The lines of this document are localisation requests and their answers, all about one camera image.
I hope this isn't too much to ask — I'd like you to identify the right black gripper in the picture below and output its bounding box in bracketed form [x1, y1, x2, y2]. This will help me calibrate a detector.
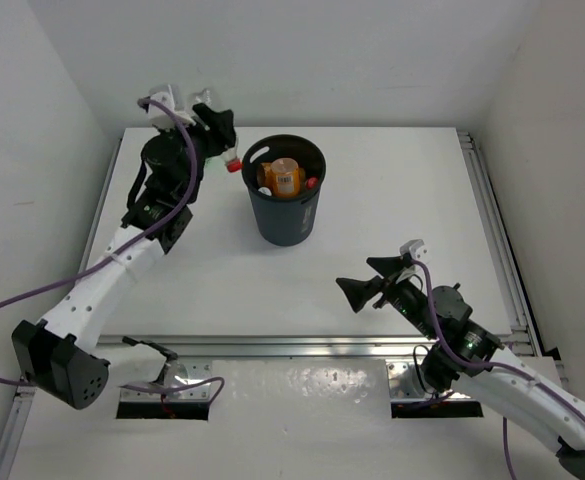
[335, 256, 435, 341]

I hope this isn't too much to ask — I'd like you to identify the clear bottle red label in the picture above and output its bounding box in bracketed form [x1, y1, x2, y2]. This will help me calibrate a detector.
[305, 177, 319, 190]
[188, 88, 242, 173]

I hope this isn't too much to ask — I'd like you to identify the orange bottle brown cap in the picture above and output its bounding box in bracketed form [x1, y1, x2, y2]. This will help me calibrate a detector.
[256, 162, 274, 189]

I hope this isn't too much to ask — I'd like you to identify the orange bottle barcode label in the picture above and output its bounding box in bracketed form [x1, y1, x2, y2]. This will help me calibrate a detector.
[271, 158, 301, 198]

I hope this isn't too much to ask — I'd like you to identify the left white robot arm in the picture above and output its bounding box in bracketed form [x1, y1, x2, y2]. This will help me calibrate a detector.
[12, 103, 237, 410]

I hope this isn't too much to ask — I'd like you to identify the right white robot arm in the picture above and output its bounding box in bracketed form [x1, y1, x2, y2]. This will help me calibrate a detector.
[336, 254, 585, 479]

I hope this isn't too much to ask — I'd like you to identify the black plastic waste bin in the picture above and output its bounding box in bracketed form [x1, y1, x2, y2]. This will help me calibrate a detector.
[241, 134, 326, 247]

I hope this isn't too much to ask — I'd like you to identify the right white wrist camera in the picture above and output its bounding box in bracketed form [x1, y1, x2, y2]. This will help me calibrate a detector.
[399, 239, 431, 279]

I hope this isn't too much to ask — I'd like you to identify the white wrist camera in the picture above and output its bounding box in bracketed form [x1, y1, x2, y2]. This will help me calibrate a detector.
[137, 83, 194, 130]
[399, 239, 431, 279]

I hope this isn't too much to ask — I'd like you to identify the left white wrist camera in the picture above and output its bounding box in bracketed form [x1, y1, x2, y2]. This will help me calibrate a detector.
[137, 83, 194, 130]

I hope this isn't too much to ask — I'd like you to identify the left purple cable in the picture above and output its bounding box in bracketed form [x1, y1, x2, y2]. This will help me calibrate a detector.
[0, 97, 226, 416]

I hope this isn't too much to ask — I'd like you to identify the purple cable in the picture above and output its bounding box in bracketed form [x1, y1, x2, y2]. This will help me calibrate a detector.
[411, 259, 585, 480]
[0, 97, 226, 416]

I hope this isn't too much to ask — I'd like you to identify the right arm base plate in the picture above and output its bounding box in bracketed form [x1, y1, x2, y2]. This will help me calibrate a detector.
[386, 357, 483, 420]

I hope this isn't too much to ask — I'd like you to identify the aluminium frame rail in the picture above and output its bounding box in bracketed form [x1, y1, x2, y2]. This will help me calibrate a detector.
[7, 127, 564, 479]

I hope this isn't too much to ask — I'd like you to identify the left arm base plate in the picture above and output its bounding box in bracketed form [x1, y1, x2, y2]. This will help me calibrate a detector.
[116, 360, 217, 421]

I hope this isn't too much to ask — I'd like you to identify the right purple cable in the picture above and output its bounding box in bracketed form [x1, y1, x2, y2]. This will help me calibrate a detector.
[411, 259, 585, 480]

